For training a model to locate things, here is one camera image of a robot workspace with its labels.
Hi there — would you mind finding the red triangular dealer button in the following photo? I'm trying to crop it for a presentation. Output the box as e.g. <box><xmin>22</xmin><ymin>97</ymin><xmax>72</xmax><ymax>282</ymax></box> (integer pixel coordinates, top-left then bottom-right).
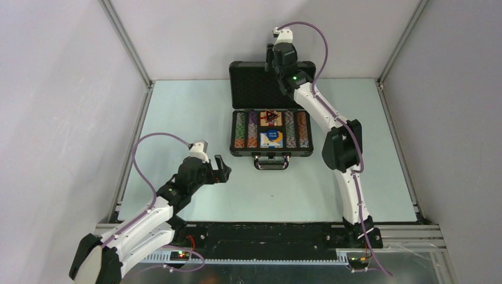
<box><xmin>265</xmin><ymin>110</ymin><xmax>278</xmax><ymax>123</ymax></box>

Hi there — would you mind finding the red card deck box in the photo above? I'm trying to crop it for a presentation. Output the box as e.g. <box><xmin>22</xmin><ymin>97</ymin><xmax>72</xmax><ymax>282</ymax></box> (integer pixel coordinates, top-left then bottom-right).
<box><xmin>260</xmin><ymin>111</ymin><xmax>283</xmax><ymax>127</ymax></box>

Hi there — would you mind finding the black poker case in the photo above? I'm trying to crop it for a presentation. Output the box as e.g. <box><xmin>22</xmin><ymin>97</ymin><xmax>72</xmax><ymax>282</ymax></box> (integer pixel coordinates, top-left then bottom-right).
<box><xmin>229</xmin><ymin>61</ymin><xmax>314</xmax><ymax>170</ymax></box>

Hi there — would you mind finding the blue small blind button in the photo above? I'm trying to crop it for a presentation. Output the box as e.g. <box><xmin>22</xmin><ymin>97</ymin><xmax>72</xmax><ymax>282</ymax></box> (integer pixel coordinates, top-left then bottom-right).
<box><xmin>266</xmin><ymin>130</ymin><xmax>280</xmax><ymax>141</ymax></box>

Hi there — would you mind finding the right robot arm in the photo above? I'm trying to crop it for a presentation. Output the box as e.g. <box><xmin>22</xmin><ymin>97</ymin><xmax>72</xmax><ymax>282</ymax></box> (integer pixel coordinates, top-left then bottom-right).
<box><xmin>265</xmin><ymin>42</ymin><xmax>374</xmax><ymax>247</ymax></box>

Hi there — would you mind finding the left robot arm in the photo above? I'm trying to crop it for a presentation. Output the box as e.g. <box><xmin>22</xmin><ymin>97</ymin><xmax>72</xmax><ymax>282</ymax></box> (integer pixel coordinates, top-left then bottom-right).
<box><xmin>69</xmin><ymin>155</ymin><xmax>231</xmax><ymax>283</ymax></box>

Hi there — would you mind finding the green chip row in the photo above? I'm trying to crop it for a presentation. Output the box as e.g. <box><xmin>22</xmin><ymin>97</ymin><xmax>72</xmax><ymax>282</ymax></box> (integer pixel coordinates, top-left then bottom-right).
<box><xmin>234</xmin><ymin>112</ymin><xmax>246</xmax><ymax>149</ymax></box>

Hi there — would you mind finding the purple blue chip row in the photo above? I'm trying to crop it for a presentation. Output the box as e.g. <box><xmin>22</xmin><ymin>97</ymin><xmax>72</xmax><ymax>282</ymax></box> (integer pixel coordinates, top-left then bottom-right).
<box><xmin>247</xmin><ymin>111</ymin><xmax>258</xmax><ymax>149</ymax></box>

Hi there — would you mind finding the blue card deck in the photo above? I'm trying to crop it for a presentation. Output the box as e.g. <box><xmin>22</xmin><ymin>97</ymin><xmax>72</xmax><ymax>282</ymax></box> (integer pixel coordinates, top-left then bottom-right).
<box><xmin>259</xmin><ymin>133</ymin><xmax>284</xmax><ymax>148</ymax></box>

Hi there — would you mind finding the brown chip row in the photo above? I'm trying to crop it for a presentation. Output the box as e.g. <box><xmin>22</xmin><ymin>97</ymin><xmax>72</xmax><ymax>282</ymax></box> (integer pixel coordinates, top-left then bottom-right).
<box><xmin>297</xmin><ymin>112</ymin><xmax>310</xmax><ymax>148</ymax></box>

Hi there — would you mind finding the blue orange chip row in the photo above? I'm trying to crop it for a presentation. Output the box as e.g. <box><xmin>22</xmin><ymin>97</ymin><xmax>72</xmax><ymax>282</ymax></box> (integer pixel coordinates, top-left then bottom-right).
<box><xmin>285</xmin><ymin>111</ymin><xmax>297</xmax><ymax>149</ymax></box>

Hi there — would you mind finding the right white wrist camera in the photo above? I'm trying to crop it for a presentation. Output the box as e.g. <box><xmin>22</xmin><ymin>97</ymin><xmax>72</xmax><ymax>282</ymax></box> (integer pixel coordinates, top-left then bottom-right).
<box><xmin>272</xmin><ymin>27</ymin><xmax>294</xmax><ymax>45</ymax></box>

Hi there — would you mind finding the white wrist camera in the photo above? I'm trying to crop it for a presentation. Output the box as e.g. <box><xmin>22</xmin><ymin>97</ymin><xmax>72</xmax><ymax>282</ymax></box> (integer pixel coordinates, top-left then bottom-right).
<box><xmin>272</xmin><ymin>27</ymin><xmax>294</xmax><ymax>45</ymax></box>
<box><xmin>189</xmin><ymin>140</ymin><xmax>210</xmax><ymax>163</ymax></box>

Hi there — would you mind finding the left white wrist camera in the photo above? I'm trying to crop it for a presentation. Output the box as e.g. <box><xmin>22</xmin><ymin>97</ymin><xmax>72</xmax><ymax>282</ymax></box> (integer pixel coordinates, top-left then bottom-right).
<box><xmin>189</xmin><ymin>140</ymin><xmax>210</xmax><ymax>163</ymax></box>

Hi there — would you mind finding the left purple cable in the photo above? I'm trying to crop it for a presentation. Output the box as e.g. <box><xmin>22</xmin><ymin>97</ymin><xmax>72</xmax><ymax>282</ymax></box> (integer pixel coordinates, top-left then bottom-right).
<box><xmin>99</xmin><ymin>133</ymin><xmax>205</xmax><ymax>273</ymax></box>

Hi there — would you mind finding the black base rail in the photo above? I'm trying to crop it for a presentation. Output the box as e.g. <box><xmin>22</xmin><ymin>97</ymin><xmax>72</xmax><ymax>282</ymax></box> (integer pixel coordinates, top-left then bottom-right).
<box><xmin>172</xmin><ymin>221</ymin><xmax>383</xmax><ymax>260</ymax></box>

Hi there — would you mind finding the grey cable duct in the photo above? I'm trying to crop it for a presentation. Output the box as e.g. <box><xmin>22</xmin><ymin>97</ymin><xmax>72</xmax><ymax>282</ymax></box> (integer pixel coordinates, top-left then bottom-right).
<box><xmin>141</xmin><ymin>250</ymin><xmax>350</xmax><ymax>266</ymax></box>

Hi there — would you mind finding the right aluminium frame post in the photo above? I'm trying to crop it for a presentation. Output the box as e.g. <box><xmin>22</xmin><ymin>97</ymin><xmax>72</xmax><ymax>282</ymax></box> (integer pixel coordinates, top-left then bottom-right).
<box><xmin>377</xmin><ymin>0</ymin><xmax>430</xmax><ymax>89</ymax></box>

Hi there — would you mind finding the aluminium frame post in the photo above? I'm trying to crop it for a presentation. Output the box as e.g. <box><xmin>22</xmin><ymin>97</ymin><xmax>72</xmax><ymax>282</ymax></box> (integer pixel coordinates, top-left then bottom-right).
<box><xmin>98</xmin><ymin>0</ymin><xmax>153</xmax><ymax>88</ymax></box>
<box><xmin>377</xmin><ymin>0</ymin><xmax>430</xmax><ymax>89</ymax></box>

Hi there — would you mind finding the left aluminium frame post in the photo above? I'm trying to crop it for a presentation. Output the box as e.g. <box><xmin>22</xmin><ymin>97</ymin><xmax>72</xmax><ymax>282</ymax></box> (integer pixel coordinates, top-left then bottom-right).
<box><xmin>98</xmin><ymin>0</ymin><xmax>153</xmax><ymax>88</ymax></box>

